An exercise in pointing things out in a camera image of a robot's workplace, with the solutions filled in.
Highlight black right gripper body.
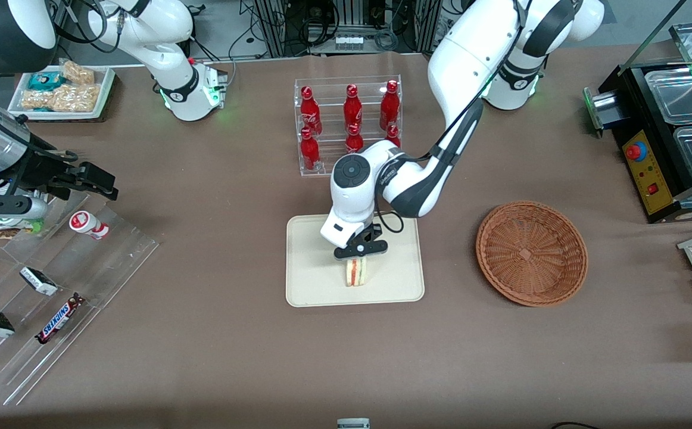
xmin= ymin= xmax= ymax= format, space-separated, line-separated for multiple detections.
xmin=21 ymin=155 xmax=92 ymax=200

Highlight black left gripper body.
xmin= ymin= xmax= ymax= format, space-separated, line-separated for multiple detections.
xmin=333 ymin=223 xmax=389 ymax=262

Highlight plastic-wrapped triangle sandwich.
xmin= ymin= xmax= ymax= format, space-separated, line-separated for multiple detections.
xmin=346 ymin=257 xmax=371 ymax=288

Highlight cream rectangular plastic tray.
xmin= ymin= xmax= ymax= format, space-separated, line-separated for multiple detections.
xmin=286 ymin=214 xmax=426 ymax=308

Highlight white snack tray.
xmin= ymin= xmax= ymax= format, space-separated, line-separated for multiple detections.
xmin=7 ymin=64 xmax=116 ymax=122

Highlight round brown wicker basket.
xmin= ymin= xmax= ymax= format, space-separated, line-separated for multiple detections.
xmin=476 ymin=201 xmax=589 ymax=308

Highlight white red yogurt bottle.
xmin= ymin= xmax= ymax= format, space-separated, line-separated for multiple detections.
xmin=69 ymin=210 xmax=110 ymax=241

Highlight round packaged snack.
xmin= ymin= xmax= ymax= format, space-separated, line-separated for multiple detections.
xmin=0 ymin=217 xmax=45 ymax=240

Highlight clear acrylic stepped display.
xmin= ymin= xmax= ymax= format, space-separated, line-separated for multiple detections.
xmin=0 ymin=191 xmax=161 ymax=406

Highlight large rice cracker pack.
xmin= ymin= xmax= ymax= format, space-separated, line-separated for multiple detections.
xmin=51 ymin=83 xmax=102 ymax=113

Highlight small rice cracker pack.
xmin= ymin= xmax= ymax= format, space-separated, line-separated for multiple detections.
xmin=61 ymin=60 xmax=96 ymax=85
xmin=21 ymin=89 xmax=55 ymax=111

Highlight teal snack packet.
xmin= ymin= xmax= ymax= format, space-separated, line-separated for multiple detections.
xmin=28 ymin=71 xmax=67 ymax=92

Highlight Snickers chocolate bar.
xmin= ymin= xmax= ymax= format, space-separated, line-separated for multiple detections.
xmin=35 ymin=293 xmax=86 ymax=345

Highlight clear acrylic bottle rack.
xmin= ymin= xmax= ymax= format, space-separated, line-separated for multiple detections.
xmin=294 ymin=75 xmax=404 ymax=177

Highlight black food warmer machine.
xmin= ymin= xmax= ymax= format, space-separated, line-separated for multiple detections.
xmin=583 ymin=21 xmax=692 ymax=225

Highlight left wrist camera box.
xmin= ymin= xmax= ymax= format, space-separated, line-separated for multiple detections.
xmin=320 ymin=216 xmax=366 ymax=249

